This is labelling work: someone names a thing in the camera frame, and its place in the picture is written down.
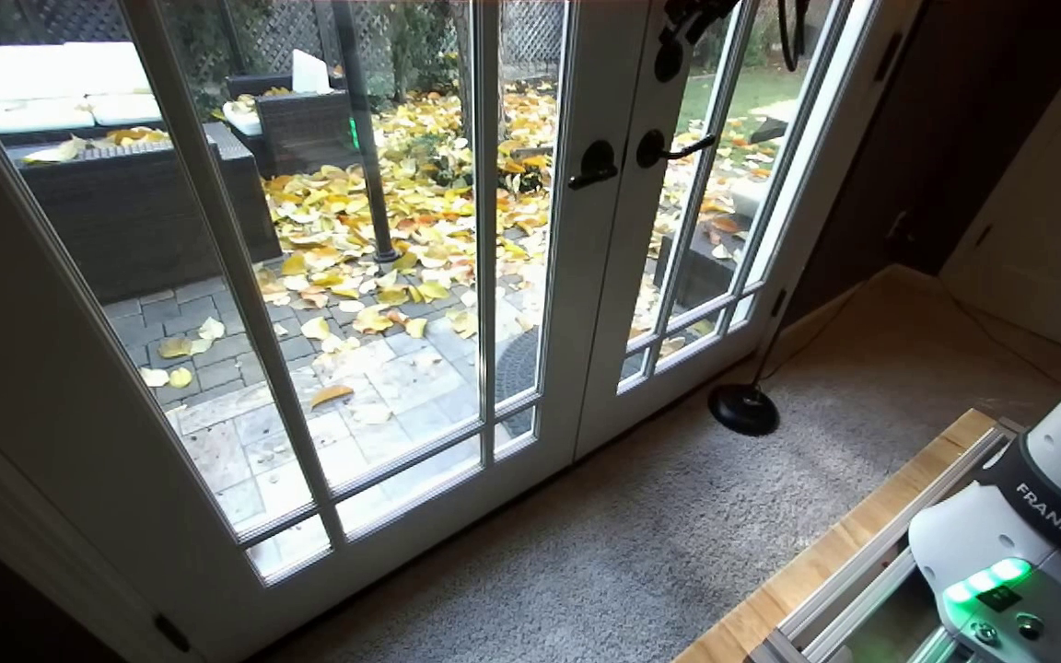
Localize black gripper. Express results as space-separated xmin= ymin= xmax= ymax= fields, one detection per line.
xmin=660 ymin=0 xmax=745 ymax=53

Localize black round deadbolt lock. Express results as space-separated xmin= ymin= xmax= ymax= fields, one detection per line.
xmin=652 ymin=34 xmax=688 ymax=87

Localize white glass door with lock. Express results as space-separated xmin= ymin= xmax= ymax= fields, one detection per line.
xmin=570 ymin=0 xmax=892 ymax=462

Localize dark outdoor planter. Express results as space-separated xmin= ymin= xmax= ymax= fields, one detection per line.
xmin=662 ymin=227 xmax=738 ymax=311

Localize black outdoor pole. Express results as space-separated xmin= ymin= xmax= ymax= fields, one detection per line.
xmin=328 ymin=0 xmax=403 ymax=271

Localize dark outdoor doormat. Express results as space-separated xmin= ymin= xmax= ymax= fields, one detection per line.
xmin=490 ymin=326 xmax=548 ymax=417

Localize dark wicker outdoor chair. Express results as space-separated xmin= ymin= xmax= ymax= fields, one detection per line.
xmin=216 ymin=48 xmax=371 ymax=177

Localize black stand with round base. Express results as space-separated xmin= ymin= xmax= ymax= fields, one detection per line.
xmin=709 ymin=274 xmax=811 ymax=440

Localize dark wicker outdoor box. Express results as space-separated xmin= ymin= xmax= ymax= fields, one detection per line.
xmin=7 ymin=118 xmax=287 ymax=305

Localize outdoor sofa with white cushion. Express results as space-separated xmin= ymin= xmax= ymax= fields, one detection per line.
xmin=0 ymin=39 xmax=172 ymax=139

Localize black lever door handle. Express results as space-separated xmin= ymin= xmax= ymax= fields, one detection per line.
xmin=563 ymin=138 xmax=621 ymax=197
xmin=633 ymin=126 xmax=721 ymax=175

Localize aluminium frame rails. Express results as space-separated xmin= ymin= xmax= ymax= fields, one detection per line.
xmin=759 ymin=419 xmax=1032 ymax=663

